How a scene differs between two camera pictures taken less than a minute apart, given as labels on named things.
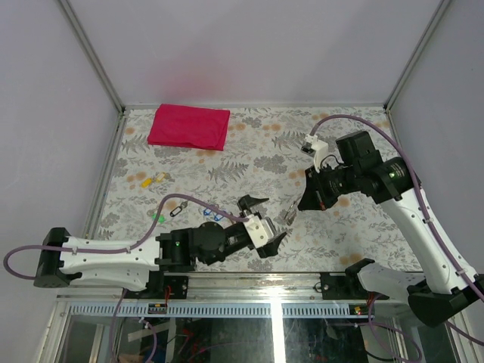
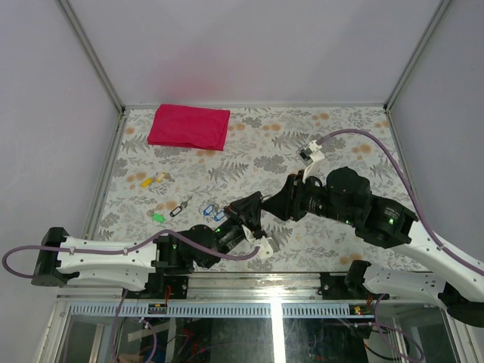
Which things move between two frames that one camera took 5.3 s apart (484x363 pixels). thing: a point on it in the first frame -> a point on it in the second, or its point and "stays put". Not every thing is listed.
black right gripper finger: (311, 200) -> (281, 204)
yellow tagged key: (146, 182) stays put
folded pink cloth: (189, 126) stays put
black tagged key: (176, 210) stays put
